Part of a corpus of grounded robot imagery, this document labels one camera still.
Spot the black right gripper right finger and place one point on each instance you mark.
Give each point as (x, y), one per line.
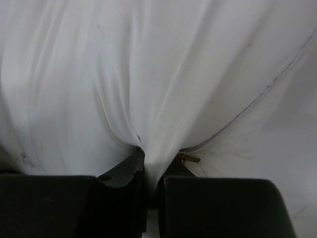
(193, 207)

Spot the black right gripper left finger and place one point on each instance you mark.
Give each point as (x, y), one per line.
(111, 205)

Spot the white pillow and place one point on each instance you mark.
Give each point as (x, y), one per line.
(85, 82)

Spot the brass pillow zipper pull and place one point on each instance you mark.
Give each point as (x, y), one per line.
(183, 156)

